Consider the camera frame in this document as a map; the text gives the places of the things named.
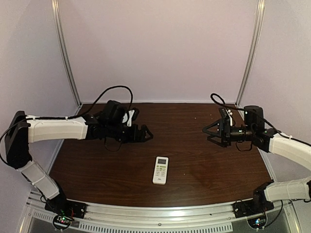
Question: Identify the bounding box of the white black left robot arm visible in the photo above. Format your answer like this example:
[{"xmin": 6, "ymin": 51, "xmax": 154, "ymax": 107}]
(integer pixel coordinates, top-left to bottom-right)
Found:
[{"xmin": 1, "ymin": 100, "xmax": 154, "ymax": 203}]

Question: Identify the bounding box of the black left camera cable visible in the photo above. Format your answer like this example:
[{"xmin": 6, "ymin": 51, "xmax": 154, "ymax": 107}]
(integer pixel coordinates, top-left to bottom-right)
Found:
[{"xmin": 0, "ymin": 85, "xmax": 134, "ymax": 166}]

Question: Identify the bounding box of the black right camera cable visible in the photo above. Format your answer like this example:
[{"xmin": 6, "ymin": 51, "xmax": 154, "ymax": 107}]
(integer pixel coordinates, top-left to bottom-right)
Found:
[{"xmin": 210, "ymin": 93, "xmax": 311, "ymax": 146}]

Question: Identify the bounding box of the left aluminium frame post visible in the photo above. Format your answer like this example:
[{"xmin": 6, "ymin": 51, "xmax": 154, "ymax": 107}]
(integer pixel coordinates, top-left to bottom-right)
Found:
[{"xmin": 51, "ymin": 0, "xmax": 82, "ymax": 106}]

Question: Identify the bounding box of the aluminium frame post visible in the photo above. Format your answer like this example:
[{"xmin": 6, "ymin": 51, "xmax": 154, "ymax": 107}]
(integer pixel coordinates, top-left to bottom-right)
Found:
[
  {"xmin": 235, "ymin": 0, "xmax": 265, "ymax": 106},
  {"xmin": 51, "ymin": 0, "xmax": 82, "ymax": 106}
]

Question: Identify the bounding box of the white remote control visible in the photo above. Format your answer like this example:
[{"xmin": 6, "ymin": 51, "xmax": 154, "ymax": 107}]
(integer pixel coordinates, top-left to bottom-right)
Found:
[{"xmin": 152, "ymin": 156, "xmax": 169, "ymax": 185}]

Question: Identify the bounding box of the front aluminium rail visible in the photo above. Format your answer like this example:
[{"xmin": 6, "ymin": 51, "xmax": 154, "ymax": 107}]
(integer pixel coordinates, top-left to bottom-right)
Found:
[{"xmin": 24, "ymin": 191, "xmax": 299, "ymax": 233}]

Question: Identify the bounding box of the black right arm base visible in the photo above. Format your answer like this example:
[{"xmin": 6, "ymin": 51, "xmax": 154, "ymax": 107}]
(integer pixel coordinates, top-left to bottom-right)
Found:
[{"xmin": 232, "ymin": 198, "xmax": 274, "ymax": 218}]

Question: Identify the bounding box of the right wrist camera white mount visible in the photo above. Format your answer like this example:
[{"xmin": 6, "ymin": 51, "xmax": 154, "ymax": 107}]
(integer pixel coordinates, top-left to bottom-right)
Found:
[{"xmin": 219, "ymin": 107, "xmax": 235, "ymax": 126}]

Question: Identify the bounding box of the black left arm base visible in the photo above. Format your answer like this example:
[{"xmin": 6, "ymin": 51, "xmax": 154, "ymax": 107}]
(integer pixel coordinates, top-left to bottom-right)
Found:
[{"xmin": 44, "ymin": 200, "xmax": 87, "ymax": 219}]

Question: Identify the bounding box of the right aluminium frame post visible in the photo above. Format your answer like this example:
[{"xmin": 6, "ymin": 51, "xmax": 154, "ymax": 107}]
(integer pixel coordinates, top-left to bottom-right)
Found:
[{"xmin": 235, "ymin": 0, "xmax": 265, "ymax": 106}]

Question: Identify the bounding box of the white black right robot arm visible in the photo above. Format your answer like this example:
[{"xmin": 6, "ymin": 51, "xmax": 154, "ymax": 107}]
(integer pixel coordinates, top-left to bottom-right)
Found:
[{"xmin": 202, "ymin": 105, "xmax": 311, "ymax": 204}]

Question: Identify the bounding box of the black camera cable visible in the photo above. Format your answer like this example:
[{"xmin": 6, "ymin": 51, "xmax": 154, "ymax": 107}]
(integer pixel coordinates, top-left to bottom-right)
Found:
[
  {"xmin": 0, "ymin": 85, "xmax": 134, "ymax": 166},
  {"xmin": 210, "ymin": 93, "xmax": 311, "ymax": 146}
]

